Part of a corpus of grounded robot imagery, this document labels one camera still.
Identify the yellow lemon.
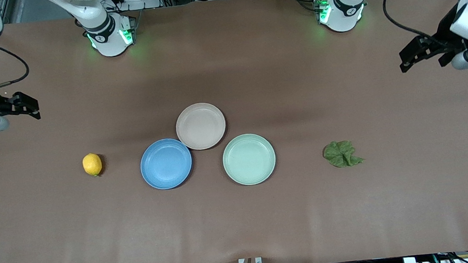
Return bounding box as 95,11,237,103
81,152,104,178

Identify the green lettuce leaf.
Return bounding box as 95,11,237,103
322,138,365,169

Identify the blue plate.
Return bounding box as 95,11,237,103
138,136,195,192

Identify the beige plate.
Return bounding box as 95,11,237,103
174,101,229,153

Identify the brown table cover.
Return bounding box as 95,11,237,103
0,0,468,263

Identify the pale green plate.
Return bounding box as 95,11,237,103
221,131,278,188

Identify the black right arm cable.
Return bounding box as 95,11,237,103
0,41,32,89

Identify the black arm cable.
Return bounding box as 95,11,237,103
382,0,437,45
0,41,32,89

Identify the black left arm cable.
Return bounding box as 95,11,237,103
382,0,437,45

